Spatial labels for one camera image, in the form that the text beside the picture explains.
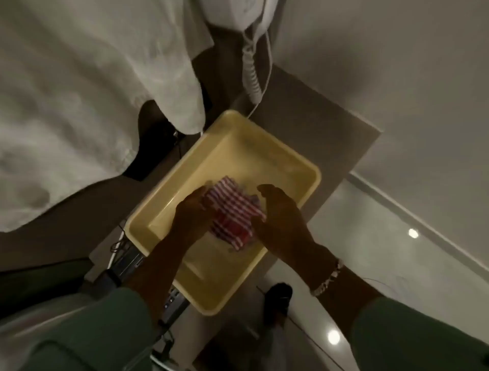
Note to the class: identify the white bed sheet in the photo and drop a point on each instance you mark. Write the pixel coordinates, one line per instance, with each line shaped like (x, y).
(76, 95)

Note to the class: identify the grey power strip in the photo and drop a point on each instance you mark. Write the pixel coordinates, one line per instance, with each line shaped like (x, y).
(174, 304)

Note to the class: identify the red white checkered cloth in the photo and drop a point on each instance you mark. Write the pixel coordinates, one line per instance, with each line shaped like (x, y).
(233, 216)

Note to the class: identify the green long sleeve shirt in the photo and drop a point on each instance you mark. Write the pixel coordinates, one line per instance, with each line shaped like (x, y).
(95, 336)

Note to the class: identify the yellow plastic tray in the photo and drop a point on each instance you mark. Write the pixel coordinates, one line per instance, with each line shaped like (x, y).
(237, 160)

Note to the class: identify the person's right hand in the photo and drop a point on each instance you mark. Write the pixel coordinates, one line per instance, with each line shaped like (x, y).
(282, 223)

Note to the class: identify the white hair dryer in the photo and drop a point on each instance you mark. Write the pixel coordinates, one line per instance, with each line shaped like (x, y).
(237, 11)

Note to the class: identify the dark right sock foot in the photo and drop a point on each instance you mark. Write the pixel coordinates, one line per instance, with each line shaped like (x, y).
(279, 302)

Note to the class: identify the white baseboard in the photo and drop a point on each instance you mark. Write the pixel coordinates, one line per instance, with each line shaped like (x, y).
(416, 221)

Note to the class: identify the person's left forearm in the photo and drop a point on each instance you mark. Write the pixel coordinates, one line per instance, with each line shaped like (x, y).
(158, 273)

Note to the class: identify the person's left hand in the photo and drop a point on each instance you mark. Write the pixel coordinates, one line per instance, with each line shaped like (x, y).
(191, 218)

